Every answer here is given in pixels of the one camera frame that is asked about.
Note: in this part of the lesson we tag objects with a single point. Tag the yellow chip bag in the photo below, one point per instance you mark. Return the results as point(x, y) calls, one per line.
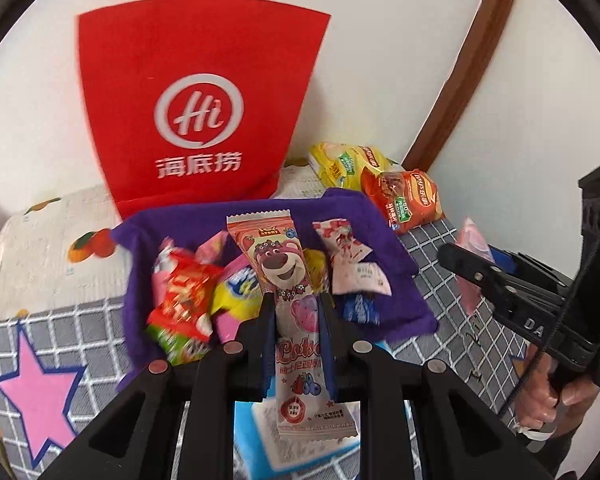
point(340, 165)

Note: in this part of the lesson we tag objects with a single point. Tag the blue white snack packet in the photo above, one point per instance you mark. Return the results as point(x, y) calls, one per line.
point(360, 309)

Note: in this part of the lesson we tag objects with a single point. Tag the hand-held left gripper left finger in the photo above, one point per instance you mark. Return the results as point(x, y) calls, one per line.
point(252, 340)

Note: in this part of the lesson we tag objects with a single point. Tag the orange chip bag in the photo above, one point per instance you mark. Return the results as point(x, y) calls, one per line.
point(410, 200)

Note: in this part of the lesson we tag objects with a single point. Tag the yellow blue snack packet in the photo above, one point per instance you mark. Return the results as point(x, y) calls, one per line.
point(240, 287)

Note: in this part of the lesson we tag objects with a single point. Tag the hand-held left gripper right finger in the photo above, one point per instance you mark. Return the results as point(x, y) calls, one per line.
point(337, 345)

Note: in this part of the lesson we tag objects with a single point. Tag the pink bear print snack bar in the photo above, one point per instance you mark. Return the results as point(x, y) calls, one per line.
point(280, 260)

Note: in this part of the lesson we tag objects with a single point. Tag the brown wooden frame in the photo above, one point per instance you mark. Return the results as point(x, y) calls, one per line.
point(460, 70)

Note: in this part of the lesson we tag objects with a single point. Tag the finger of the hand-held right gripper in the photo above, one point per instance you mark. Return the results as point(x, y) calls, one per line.
point(504, 260)
point(480, 272)

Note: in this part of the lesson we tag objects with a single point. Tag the light blue packet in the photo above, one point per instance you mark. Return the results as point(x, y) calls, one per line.
point(252, 440)

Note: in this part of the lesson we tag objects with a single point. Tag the red green snack packet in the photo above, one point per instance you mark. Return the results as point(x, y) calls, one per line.
point(185, 305)

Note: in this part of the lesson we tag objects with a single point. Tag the white strawberry print snack packet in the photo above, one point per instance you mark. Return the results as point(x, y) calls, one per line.
point(352, 272)

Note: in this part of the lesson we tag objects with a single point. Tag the red paper bag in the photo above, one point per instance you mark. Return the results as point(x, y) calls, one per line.
point(205, 70)

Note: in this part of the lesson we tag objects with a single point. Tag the purple towel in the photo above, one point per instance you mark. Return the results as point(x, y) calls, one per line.
point(385, 270)

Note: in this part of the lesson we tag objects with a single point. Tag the grey checked bed sheet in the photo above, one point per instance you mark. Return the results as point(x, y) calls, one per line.
point(80, 330)

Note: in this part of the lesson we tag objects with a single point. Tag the small pink snack packet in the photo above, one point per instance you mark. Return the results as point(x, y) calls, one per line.
point(212, 249)

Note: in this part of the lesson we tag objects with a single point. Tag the magenta snack packet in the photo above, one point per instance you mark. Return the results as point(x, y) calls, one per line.
point(226, 329)

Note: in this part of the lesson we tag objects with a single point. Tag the person's right hand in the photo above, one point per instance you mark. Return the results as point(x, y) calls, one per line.
point(540, 402)

